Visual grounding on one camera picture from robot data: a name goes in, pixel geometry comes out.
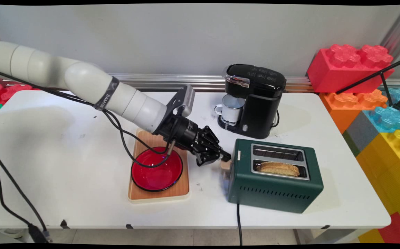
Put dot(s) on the blue toy brick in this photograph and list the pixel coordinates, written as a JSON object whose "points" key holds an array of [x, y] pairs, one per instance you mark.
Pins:
{"points": [[390, 119]]}

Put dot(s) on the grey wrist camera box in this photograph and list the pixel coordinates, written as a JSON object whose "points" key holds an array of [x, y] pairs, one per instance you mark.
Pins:
{"points": [[188, 100]]}

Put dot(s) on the green two-slot toaster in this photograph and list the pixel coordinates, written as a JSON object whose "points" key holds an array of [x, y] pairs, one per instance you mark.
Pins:
{"points": [[276, 192]]}

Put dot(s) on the beige toaster lever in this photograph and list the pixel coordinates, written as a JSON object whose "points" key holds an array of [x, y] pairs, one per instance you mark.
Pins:
{"points": [[225, 165]]}

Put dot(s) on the black tripod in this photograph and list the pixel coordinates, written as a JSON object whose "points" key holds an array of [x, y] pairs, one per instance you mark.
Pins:
{"points": [[386, 86]]}

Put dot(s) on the small red toy brick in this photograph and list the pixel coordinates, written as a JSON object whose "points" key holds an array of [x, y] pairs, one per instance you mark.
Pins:
{"points": [[397, 230]]}

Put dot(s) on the black camera mounting bracket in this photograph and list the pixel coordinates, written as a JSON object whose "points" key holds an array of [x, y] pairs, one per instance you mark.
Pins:
{"points": [[175, 102]]}

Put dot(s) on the aluminium corner post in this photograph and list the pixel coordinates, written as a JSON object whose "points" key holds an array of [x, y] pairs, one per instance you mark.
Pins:
{"points": [[398, 31]]}

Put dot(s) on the toasted bread slice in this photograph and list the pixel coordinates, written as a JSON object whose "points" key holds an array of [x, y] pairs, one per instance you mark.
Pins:
{"points": [[279, 168]]}

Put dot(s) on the black coffee machine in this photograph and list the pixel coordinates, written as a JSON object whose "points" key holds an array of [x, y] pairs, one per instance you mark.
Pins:
{"points": [[258, 103]]}

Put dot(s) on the black table edge clip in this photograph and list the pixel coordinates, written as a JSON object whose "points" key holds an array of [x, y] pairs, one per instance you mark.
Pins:
{"points": [[129, 226], [325, 227]]}

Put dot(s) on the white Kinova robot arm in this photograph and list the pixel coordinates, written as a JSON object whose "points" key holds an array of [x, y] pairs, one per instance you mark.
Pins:
{"points": [[89, 83]]}

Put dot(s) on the orange toy brick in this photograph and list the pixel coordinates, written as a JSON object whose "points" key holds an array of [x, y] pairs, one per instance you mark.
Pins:
{"points": [[352, 103]]}

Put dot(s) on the wooden serving tray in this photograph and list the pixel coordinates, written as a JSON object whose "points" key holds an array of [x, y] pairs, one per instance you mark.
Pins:
{"points": [[158, 193]]}

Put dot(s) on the grey metal table leg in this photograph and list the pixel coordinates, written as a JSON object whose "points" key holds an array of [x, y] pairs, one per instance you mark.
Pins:
{"points": [[321, 236]]}

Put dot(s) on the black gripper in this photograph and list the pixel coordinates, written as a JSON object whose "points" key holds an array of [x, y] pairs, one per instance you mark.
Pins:
{"points": [[182, 133]]}

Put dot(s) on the aluminium rail along wall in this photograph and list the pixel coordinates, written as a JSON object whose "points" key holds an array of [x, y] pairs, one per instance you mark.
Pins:
{"points": [[186, 81]]}

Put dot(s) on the white enamel mug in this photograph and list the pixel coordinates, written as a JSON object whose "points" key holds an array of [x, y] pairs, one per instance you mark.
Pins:
{"points": [[232, 108]]}

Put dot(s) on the large yellow toy brick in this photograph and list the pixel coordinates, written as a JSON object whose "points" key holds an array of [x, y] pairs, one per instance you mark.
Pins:
{"points": [[390, 166]]}

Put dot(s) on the large red toy brick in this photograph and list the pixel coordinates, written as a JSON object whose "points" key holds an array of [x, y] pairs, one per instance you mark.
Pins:
{"points": [[345, 71]]}

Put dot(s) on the red bowl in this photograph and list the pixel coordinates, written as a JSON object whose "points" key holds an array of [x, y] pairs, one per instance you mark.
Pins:
{"points": [[156, 174]]}

